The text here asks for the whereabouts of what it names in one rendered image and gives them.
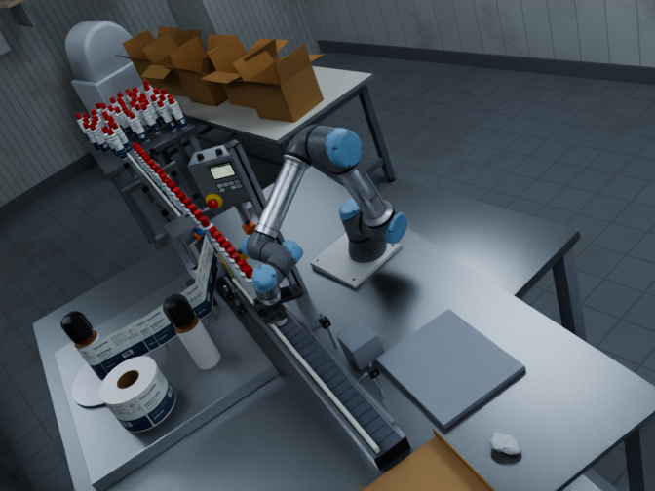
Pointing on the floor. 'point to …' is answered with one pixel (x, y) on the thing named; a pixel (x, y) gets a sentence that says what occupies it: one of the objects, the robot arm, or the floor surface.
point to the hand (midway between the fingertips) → (281, 316)
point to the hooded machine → (99, 62)
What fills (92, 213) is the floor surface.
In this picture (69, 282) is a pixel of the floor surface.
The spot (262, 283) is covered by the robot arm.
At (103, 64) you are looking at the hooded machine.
